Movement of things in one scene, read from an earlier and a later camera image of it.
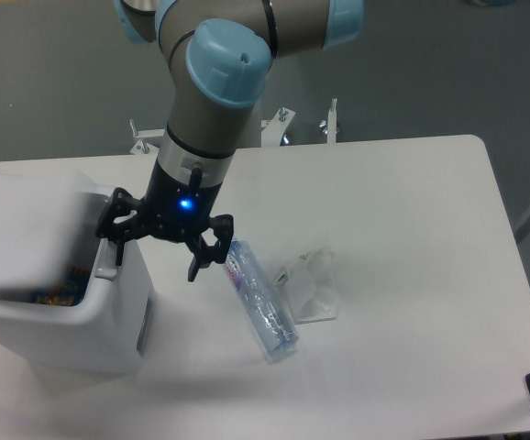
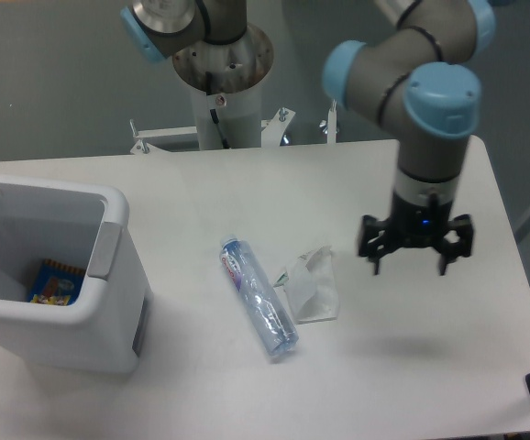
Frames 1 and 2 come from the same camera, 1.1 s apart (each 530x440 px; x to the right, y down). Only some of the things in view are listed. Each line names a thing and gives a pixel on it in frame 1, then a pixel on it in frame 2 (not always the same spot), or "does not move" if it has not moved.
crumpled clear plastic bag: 310,285 does not move
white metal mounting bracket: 148,137 does not move
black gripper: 171,210 to 416,226
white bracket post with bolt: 329,126 does not move
